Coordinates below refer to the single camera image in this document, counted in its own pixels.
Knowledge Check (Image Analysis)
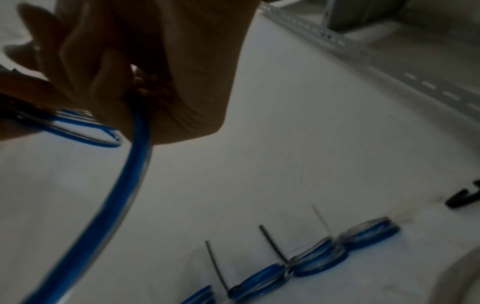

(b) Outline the person's right hand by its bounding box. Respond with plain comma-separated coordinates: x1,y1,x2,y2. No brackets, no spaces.
55,0,263,146

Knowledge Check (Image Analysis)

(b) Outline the person's left hand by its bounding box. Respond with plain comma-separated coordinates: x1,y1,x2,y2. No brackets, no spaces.
0,2,91,143

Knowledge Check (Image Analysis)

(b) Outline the blue tube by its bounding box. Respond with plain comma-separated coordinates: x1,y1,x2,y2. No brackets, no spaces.
227,262,291,303

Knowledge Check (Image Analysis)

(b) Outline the blue white coil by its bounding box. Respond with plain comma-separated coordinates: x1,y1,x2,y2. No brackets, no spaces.
286,236,349,278
338,217,401,251

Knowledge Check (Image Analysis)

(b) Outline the curled black cable tie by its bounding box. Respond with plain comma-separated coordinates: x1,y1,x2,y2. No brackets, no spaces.
444,178,480,209

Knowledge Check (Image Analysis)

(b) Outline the white perforated shelf upright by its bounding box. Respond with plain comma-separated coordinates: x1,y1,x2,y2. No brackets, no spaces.
258,0,480,118

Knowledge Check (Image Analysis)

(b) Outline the grey shelf board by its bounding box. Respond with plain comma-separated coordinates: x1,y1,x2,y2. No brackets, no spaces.
322,0,412,33

